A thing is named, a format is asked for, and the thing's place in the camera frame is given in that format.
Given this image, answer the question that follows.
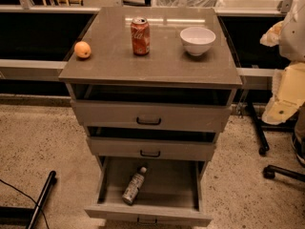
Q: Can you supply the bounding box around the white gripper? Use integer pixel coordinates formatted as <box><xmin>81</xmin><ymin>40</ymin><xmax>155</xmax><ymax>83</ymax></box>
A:
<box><xmin>262</xmin><ymin>62</ymin><xmax>305</xmax><ymax>125</ymax></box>

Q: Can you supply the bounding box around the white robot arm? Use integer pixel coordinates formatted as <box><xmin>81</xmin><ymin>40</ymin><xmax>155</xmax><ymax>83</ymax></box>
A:
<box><xmin>260</xmin><ymin>0</ymin><xmax>305</xmax><ymax>125</ymax></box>

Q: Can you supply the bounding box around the grey drawer cabinet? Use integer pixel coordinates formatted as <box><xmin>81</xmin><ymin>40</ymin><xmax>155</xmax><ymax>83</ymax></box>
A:
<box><xmin>58</xmin><ymin>6</ymin><xmax>243</xmax><ymax>164</ymax></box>

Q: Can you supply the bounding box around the grey bottom drawer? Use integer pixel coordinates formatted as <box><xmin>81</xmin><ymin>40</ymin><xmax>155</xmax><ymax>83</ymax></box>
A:
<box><xmin>85</xmin><ymin>157</ymin><xmax>212</xmax><ymax>227</ymax></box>

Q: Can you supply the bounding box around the grey drawer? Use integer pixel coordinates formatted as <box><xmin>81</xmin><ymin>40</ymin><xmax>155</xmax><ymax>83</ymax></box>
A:
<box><xmin>71</xmin><ymin>85</ymin><xmax>231</xmax><ymax>133</ymax></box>
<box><xmin>85</xmin><ymin>157</ymin><xmax>212</xmax><ymax>227</ymax></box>
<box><xmin>87</xmin><ymin>127</ymin><xmax>216</xmax><ymax>161</ymax></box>

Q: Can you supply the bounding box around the grey middle drawer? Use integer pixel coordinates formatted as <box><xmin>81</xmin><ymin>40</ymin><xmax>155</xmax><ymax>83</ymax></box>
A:
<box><xmin>87</xmin><ymin>127</ymin><xmax>216</xmax><ymax>161</ymax></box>

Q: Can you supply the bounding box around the grey top drawer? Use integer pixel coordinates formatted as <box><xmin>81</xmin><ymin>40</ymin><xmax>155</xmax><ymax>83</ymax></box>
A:
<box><xmin>71</xmin><ymin>85</ymin><xmax>231</xmax><ymax>133</ymax></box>

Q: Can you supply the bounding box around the person leg with shoe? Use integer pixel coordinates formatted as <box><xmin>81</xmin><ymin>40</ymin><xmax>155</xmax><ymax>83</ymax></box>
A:
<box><xmin>292</xmin><ymin>104</ymin><xmax>305</xmax><ymax>167</ymax></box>

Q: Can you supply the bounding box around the white bowl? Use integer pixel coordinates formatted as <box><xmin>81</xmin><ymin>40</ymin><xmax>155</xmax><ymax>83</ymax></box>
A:
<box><xmin>180</xmin><ymin>27</ymin><xmax>216</xmax><ymax>56</ymax></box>

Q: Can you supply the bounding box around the red soda can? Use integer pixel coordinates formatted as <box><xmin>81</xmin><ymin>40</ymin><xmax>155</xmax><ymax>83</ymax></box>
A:
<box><xmin>131</xmin><ymin>17</ymin><xmax>151</xmax><ymax>55</ymax></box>

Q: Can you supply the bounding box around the orange fruit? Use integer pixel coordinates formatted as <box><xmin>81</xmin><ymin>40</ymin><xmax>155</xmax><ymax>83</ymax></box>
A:
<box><xmin>74</xmin><ymin>41</ymin><xmax>92</xmax><ymax>58</ymax></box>

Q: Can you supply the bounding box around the black stand leg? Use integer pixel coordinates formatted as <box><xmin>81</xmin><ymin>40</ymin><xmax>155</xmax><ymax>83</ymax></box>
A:
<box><xmin>0</xmin><ymin>170</ymin><xmax>57</xmax><ymax>229</ymax></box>

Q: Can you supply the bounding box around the aluminium frame rail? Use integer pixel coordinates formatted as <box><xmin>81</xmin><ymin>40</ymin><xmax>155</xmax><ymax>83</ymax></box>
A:
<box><xmin>0</xmin><ymin>59</ymin><xmax>275</xmax><ymax>90</ymax></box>

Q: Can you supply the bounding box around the black cable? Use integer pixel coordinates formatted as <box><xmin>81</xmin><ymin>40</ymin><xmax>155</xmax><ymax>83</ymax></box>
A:
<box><xmin>0</xmin><ymin>178</ymin><xmax>51</xmax><ymax>229</ymax></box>

